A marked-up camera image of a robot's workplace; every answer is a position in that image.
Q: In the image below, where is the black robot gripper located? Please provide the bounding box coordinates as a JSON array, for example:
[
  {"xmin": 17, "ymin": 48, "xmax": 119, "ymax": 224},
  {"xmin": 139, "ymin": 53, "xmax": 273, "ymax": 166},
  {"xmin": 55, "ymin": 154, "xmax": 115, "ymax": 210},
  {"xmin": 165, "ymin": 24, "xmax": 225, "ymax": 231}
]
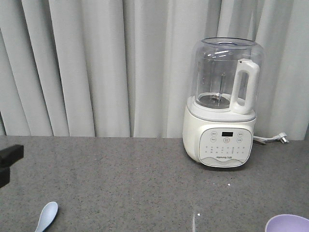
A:
[{"xmin": 0, "ymin": 145, "xmax": 24, "ymax": 188}]

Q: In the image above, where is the light blue plastic spoon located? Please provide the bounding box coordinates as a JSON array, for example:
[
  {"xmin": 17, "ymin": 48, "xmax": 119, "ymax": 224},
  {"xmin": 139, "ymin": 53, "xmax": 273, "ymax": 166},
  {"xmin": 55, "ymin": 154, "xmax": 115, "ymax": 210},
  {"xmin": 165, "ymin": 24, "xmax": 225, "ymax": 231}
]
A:
[{"xmin": 35, "ymin": 202, "xmax": 58, "ymax": 232}]

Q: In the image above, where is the purple plastic bowl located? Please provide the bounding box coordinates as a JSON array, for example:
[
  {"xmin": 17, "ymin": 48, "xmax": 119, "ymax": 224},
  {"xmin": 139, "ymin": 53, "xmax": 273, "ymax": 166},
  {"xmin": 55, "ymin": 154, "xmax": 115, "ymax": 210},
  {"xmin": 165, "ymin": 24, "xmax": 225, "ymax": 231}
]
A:
[{"xmin": 265, "ymin": 214, "xmax": 309, "ymax": 232}]

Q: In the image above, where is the grey pleated curtain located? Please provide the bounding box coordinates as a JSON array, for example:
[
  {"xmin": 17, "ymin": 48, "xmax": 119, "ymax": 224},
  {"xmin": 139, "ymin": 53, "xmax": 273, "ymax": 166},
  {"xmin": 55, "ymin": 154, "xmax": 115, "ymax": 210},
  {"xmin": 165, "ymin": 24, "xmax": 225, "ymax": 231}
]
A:
[{"xmin": 0, "ymin": 0, "xmax": 309, "ymax": 140}]

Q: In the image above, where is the white blender with clear jar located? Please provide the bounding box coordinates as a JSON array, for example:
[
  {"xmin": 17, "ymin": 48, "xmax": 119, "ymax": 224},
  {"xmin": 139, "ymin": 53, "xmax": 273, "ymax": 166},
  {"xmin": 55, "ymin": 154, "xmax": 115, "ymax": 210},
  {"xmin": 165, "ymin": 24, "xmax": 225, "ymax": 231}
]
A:
[{"xmin": 183, "ymin": 37, "xmax": 264, "ymax": 168}]

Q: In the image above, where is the white power cord with plug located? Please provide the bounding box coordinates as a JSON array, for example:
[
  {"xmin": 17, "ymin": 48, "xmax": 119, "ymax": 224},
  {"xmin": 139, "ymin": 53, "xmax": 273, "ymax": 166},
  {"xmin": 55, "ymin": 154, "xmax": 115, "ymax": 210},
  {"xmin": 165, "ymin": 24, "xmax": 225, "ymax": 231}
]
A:
[{"xmin": 253, "ymin": 132, "xmax": 290, "ymax": 145}]

